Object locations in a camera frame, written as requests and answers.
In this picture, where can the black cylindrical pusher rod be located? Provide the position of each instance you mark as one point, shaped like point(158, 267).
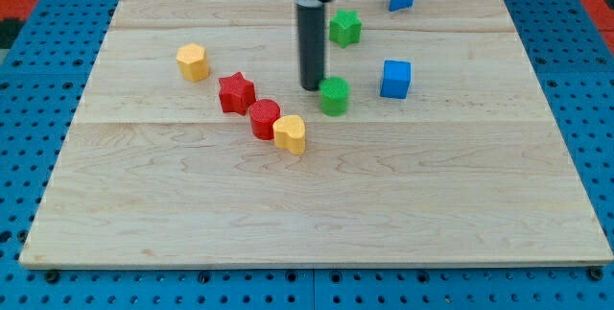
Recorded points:
point(311, 49)

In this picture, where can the blue cube block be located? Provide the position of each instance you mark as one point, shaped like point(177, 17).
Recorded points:
point(396, 80)

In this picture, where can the green star block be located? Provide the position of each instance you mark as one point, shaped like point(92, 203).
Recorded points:
point(345, 28)

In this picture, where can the green cylinder block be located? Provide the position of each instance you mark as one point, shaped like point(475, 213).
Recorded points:
point(334, 94)

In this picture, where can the red cylinder block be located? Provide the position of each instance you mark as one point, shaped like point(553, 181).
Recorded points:
point(263, 113)

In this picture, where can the red star block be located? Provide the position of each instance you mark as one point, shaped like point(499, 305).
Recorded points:
point(236, 93)

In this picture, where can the yellow heart block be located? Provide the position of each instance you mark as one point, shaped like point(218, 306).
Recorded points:
point(289, 133)

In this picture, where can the yellow hexagon block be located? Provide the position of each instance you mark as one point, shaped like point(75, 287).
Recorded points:
point(193, 62)

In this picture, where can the light wooden board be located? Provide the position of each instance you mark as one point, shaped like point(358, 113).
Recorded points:
point(469, 171)

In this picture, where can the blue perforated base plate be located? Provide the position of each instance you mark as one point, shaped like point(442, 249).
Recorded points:
point(42, 80)

